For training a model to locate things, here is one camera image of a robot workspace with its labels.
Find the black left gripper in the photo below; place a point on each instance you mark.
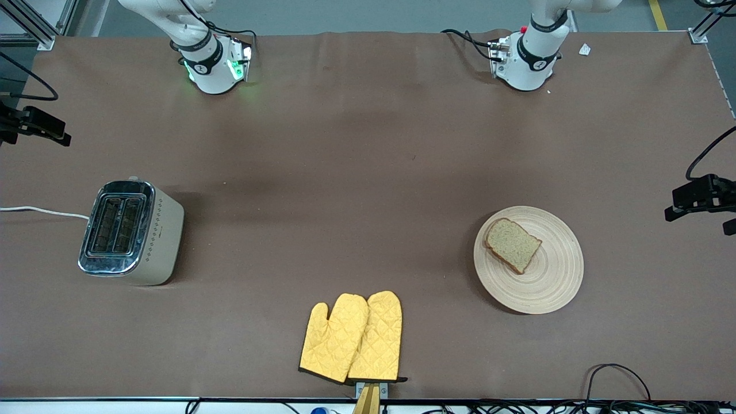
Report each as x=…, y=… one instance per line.
x=723, y=192

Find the small blue object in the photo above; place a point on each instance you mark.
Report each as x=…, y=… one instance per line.
x=321, y=411

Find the aluminium frame profile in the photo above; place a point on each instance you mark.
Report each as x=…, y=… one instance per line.
x=34, y=29
x=704, y=29

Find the brown toast slice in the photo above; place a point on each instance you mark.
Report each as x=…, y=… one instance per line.
x=514, y=244

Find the small white paper scrap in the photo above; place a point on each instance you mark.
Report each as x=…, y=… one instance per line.
x=585, y=49

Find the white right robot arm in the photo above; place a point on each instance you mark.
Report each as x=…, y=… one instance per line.
x=210, y=63

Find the yellow quilted oven mitt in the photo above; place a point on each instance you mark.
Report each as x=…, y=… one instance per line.
x=336, y=339
x=382, y=333

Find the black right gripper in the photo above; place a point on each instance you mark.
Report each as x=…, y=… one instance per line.
x=9, y=122

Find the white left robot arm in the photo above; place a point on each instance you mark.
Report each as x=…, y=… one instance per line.
x=535, y=57

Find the brown table cover sheet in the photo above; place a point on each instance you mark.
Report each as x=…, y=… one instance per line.
x=368, y=172

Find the silver two-slot toaster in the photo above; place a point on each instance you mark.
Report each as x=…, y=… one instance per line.
x=155, y=241

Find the round wooden plate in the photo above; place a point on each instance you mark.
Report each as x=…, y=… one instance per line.
x=552, y=287

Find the small metal bracket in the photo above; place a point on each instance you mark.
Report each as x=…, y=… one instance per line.
x=384, y=390

